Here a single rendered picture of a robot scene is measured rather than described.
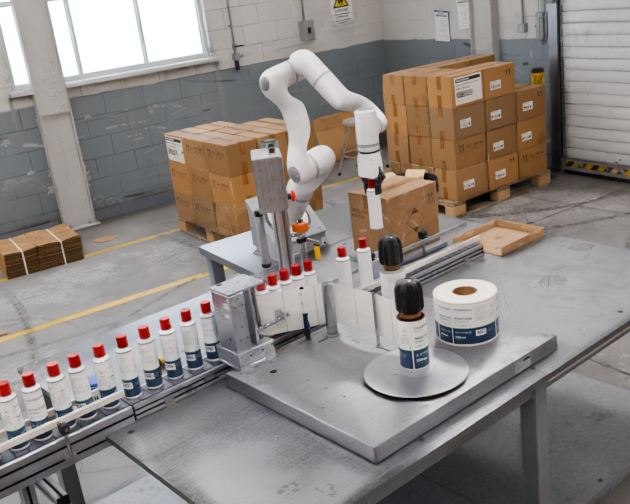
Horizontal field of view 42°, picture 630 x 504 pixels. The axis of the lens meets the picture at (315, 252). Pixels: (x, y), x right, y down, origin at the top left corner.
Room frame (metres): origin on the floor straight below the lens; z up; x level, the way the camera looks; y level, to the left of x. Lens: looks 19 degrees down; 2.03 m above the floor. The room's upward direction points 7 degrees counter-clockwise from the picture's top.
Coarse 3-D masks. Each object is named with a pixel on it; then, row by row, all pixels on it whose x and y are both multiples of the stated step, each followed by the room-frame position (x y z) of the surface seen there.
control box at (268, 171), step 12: (252, 156) 2.68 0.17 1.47; (264, 156) 2.65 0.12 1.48; (276, 156) 2.63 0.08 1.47; (264, 168) 2.63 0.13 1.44; (276, 168) 2.63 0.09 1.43; (264, 180) 2.63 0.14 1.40; (276, 180) 2.63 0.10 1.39; (264, 192) 2.63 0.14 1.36; (276, 192) 2.63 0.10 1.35; (264, 204) 2.63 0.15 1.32; (276, 204) 2.63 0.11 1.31; (288, 204) 2.65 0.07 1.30
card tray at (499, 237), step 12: (480, 228) 3.45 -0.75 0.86; (492, 228) 3.49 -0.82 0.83; (504, 228) 3.47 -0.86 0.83; (516, 228) 3.43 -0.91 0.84; (528, 228) 3.38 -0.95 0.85; (540, 228) 3.31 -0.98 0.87; (456, 240) 3.35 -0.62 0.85; (480, 240) 3.35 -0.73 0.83; (492, 240) 3.33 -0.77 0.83; (504, 240) 3.31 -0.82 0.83; (516, 240) 3.20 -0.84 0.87; (528, 240) 3.25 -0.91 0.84; (492, 252) 3.19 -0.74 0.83; (504, 252) 3.15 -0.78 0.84
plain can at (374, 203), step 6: (372, 180) 3.08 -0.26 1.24; (372, 186) 3.08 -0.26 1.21; (372, 192) 3.07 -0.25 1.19; (372, 198) 3.07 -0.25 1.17; (378, 198) 3.08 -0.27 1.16; (372, 204) 3.07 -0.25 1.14; (378, 204) 3.07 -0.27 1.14; (372, 210) 3.07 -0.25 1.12; (378, 210) 3.07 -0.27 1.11; (372, 216) 3.07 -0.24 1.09; (378, 216) 3.07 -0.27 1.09; (372, 222) 3.07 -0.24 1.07; (378, 222) 3.07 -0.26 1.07; (372, 228) 3.08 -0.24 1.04; (378, 228) 3.07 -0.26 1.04
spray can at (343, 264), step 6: (342, 246) 2.78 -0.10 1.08; (342, 252) 2.76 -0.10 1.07; (336, 258) 2.78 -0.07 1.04; (342, 258) 2.76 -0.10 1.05; (348, 258) 2.76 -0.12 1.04; (336, 264) 2.77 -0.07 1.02; (342, 264) 2.75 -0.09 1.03; (348, 264) 2.76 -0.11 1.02; (342, 270) 2.75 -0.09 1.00; (348, 270) 2.75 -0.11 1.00; (342, 276) 2.75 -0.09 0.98; (348, 276) 2.75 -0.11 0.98; (342, 282) 2.75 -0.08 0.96; (348, 282) 2.75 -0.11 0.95
